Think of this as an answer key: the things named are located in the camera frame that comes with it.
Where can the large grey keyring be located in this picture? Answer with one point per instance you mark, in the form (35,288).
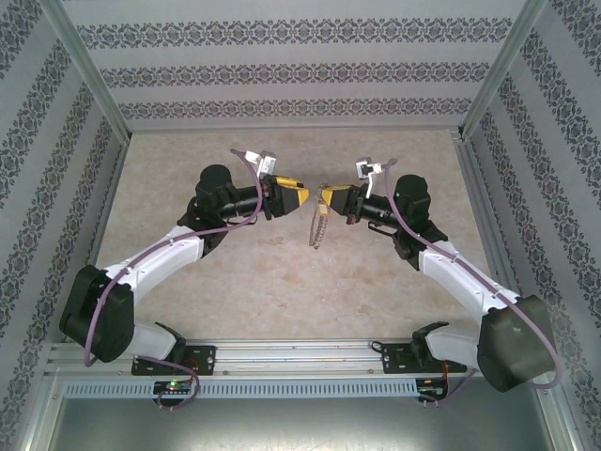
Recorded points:
(317,230)

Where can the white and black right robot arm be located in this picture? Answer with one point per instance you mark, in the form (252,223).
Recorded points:
(460,277)

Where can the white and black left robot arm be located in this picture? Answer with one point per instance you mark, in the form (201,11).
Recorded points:
(159,256)

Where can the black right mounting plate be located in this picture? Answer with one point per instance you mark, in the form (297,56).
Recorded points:
(396,359)

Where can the black mounting plate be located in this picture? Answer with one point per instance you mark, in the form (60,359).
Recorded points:
(396,359)
(199,359)

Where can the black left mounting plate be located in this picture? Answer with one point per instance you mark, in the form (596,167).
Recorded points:
(199,359)

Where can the right circuit board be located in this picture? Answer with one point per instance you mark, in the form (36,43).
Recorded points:
(432,390)

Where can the circuit board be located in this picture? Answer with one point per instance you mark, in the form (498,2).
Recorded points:
(432,390)
(174,386)

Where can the left circuit board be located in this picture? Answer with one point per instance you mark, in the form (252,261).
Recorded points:
(174,386)

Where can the grey metal sheet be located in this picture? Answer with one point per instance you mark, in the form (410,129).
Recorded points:
(300,427)

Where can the aluminium side rail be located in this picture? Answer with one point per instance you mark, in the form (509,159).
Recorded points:
(104,211)
(483,188)

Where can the aluminium frame post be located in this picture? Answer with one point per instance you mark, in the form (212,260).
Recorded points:
(89,70)
(501,70)

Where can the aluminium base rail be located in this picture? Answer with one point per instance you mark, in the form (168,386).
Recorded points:
(300,357)

